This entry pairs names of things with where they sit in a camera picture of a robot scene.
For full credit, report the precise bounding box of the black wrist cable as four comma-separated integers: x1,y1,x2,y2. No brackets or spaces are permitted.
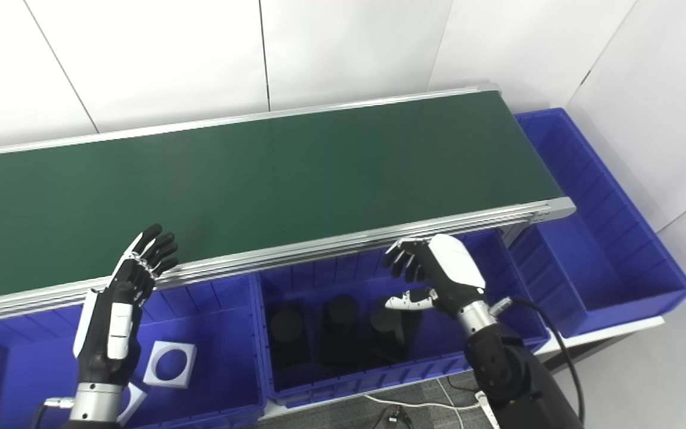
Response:
32,397,76,429
489,296,587,425

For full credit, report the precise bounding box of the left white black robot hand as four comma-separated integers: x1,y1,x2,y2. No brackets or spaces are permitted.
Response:
73,223,180,388

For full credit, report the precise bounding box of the black floor plug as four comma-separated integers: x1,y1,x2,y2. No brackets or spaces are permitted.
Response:
373,405,415,429

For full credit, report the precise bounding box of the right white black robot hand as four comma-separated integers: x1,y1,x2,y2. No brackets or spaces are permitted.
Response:
382,234,488,316

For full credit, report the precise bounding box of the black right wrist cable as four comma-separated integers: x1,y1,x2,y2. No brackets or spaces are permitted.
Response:
489,296,587,425

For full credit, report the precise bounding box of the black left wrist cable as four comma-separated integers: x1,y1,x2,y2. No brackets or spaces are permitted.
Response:
32,397,76,429

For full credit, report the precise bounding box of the white power strip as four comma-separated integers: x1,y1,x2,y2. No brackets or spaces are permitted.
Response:
475,393,501,429

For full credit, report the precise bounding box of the blue bin with white parts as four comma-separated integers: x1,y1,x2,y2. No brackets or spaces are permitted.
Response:
0,274,267,429

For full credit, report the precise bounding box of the white floor cable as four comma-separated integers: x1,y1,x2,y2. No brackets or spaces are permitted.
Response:
364,378,481,413

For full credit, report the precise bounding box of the black cylinder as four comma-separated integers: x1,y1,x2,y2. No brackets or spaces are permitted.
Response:
319,294,361,365
269,301,311,367
369,298,415,361

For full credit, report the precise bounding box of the white square part with hole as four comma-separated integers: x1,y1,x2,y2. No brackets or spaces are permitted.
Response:
118,381,147,427
142,341,198,389

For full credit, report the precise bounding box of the blue bin with black parts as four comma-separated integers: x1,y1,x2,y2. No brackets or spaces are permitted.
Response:
251,229,552,409

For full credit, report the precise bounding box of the empty blue bin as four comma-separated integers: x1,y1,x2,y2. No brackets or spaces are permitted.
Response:
507,107,686,339

